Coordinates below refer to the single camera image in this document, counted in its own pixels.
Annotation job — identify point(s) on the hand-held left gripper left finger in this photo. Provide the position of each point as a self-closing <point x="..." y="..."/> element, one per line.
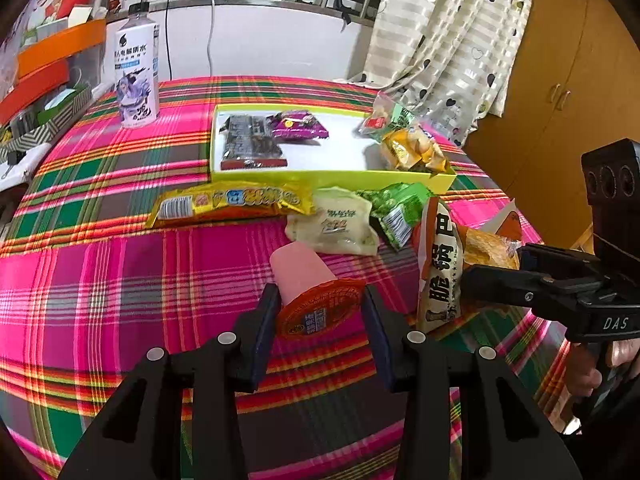
<point x="265" y="330"/>

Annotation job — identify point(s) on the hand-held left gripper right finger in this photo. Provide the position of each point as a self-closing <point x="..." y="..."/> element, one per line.
<point x="377" y="330"/>

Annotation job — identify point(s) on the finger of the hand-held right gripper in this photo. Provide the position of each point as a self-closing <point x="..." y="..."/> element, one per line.
<point x="500" y="282"/>
<point x="545" y="260"/>

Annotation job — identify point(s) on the orange white snack packet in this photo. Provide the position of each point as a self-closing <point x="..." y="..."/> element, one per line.
<point x="440" y="270"/>

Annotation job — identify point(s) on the pink jelly cup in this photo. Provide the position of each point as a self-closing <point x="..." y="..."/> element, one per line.
<point x="300" y="270"/>

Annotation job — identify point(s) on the cream snack packet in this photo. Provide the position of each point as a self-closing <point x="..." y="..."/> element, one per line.
<point x="330" y="225"/>

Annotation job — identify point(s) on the green pea snack packet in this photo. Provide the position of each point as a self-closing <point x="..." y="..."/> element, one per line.
<point x="395" y="205"/>

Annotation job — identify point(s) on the long yellow snack packet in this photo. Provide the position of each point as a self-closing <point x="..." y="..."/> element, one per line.
<point x="235" y="202"/>

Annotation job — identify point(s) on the yellow chips packet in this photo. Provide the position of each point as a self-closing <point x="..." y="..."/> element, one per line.
<point x="405" y="152"/>

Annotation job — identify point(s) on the yellow-rimmed white tray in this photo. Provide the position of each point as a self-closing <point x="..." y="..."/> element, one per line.
<point x="340" y="150"/>

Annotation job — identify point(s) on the dark clear snack packet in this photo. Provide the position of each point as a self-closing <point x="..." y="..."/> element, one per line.
<point x="250" y="140"/>

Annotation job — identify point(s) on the clear nut bag green label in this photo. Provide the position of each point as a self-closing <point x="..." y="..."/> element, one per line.
<point x="395" y="117"/>

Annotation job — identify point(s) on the purple snack packet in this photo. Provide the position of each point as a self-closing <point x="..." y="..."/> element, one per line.
<point x="300" y="127"/>

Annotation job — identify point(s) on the person's right hand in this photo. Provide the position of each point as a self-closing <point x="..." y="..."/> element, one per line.
<point x="582" y="375"/>

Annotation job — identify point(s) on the pink green plaid tablecloth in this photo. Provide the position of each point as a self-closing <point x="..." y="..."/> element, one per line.
<point x="125" y="270"/>

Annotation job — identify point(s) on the wooden cabinet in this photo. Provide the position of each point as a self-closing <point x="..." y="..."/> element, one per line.
<point x="560" y="85"/>

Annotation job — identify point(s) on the cream striped heart curtain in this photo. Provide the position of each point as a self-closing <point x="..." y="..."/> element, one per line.
<point x="450" y="35"/>

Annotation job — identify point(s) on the white drink bottle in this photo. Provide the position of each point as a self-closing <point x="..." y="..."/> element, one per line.
<point x="135" y="75"/>

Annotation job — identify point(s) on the white side table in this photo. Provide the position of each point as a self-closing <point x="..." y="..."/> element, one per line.
<point x="15" y="181"/>

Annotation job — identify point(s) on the black binder clip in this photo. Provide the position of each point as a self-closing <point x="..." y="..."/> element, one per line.
<point x="12" y="159"/>

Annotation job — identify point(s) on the striped cardboard box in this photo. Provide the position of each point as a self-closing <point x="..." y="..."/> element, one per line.
<point x="30" y="135"/>

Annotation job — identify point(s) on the black hook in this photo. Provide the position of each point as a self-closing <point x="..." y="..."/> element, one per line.
<point x="345" y="7"/>

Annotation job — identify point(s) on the red-orange box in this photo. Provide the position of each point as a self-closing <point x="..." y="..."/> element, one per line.
<point x="35" y="87"/>

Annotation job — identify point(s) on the small red object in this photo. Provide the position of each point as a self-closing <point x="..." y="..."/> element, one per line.
<point x="114" y="6"/>

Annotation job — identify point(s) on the small white box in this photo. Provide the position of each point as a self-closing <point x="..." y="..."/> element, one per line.
<point x="81" y="15"/>

